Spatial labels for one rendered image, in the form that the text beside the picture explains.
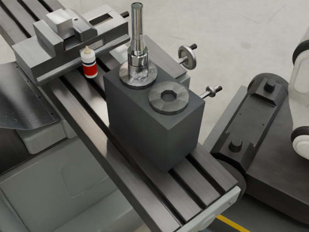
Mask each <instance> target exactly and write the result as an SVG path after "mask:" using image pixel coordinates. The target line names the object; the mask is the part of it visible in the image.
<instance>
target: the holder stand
mask: <svg viewBox="0 0 309 232"><path fill-rule="evenodd" d="M103 81H104V89H105V96H106V103H107V111H108V118H109V123H110V124H111V125H112V126H113V127H114V128H115V129H116V130H117V131H118V132H119V133H121V134H122V135H123V136H124V137H125V138H126V139H127V140H128V141H129V142H130V143H132V144H133V145H134V146H135V147H136V148H137V149H138V150H139V151H140V152H141V153H142V154H144V155H145V156H146V157H147V158H148V159H149V160H150V161H151V162H152V163H153V164H154V165H155V166H156V167H157V168H158V169H160V170H161V171H162V172H163V173H164V174H165V173H167V172H168V171H169V170H170V169H171V168H173V167H174V166H175V165H176V164H177V163H178V162H180V161H181V160H182V159H183V158H184V157H186V156H187V155H188V154H189V153H190V152H191V151H192V150H194V149H195V148H196V147H197V142H198V137H199V133H200V127H201V122H202V117H203V112H204V107H205V103H206V102H205V100H203V99H202V98H201V97H199V96H198V95H197V94H195V93H194V92H192V91H191V90H190V89H188V88H187V87H186V86H185V85H183V84H182V83H181V82H179V81H178V80H177V79H175V78H174V77H172V76H171V75H170V74H168V73H167V72H166V71H164V70H163V69H162V68H161V67H159V66H158V65H156V64H155V63H154V62H152V61H151V60H150V59H149V73H148V75H147V76H146V77H145V78H143V79H134V78H132V77H130V76H129V74H128V60H127V61H125V62H123V63H122V64H120V65H119V66H117V67H115V68H114V69H112V70H111V71H109V72H107V73H106V74H104V75H103Z"/></svg>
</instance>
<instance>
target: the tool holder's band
mask: <svg viewBox="0 0 309 232"><path fill-rule="evenodd" d="M127 55H128V57H129V58H131V59H133V60H137V61H138V60H143V59H145V58H146V57H147V56H148V55H149V49H148V47H147V46H145V48H144V49H143V51H142V52H141V53H135V52H134V51H133V50H132V49H131V46H129V47H128V49H127Z"/></svg>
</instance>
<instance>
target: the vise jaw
mask: <svg viewBox="0 0 309 232"><path fill-rule="evenodd" d="M64 11H65V12H66V13H67V14H68V15H69V16H70V17H71V18H72V21H73V27H74V33H75V35H74V36H75V37H76V38H77V39H78V40H79V41H80V42H85V41H87V40H90V39H92V38H94V37H96V36H98V35H97V29H96V28H95V27H93V26H92V25H91V24H90V23H89V22H88V21H87V20H86V19H85V18H83V17H82V16H81V15H80V14H79V13H78V12H77V11H76V10H73V9H71V8H69V9H66V10H64Z"/></svg>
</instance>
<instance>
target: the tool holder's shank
mask: <svg viewBox="0 0 309 232"><path fill-rule="evenodd" d="M131 19H132V40H131V49H132V50H133V51H134V52H135V53H141V52H142V51H143V49H144V48H145V42H144V37H143V4H142V3H140V2H134V3H132V4H131Z"/></svg>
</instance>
